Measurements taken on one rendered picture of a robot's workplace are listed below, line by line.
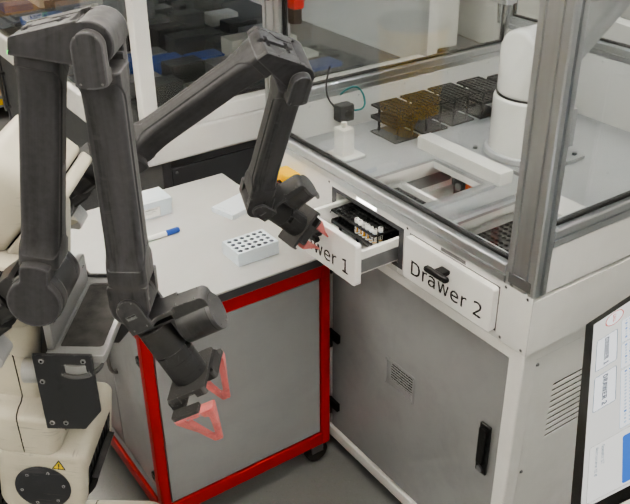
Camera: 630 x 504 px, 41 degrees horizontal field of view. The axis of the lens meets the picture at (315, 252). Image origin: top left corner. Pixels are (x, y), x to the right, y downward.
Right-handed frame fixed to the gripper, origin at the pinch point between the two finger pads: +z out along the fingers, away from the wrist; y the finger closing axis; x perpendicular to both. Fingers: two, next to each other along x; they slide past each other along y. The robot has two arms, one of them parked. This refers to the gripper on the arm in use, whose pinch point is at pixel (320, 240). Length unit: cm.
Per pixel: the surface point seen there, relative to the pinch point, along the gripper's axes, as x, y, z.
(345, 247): -7.4, 2.1, 0.8
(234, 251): 22.8, -15.3, -0.7
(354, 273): -11.1, -1.6, 4.5
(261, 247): 21.0, -10.5, 4.4
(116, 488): 41, -97, 30
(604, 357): -77, 12, -3
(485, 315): -41.2, 7.6, 13.4
